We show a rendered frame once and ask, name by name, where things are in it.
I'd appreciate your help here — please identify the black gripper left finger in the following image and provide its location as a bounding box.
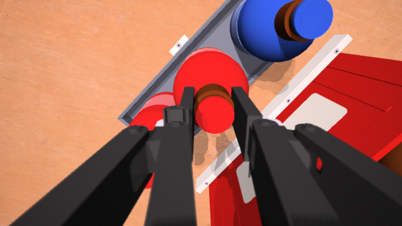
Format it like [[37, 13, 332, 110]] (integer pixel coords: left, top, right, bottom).
[[9, 87, 197, 226]]

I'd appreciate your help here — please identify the grey rectangular tray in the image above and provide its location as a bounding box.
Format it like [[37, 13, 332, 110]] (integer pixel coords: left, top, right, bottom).
[[117, 0, 273, 127]]

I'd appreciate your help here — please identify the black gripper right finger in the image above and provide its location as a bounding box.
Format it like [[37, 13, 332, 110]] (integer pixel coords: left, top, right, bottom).
[[231, 87, 402, 226]]

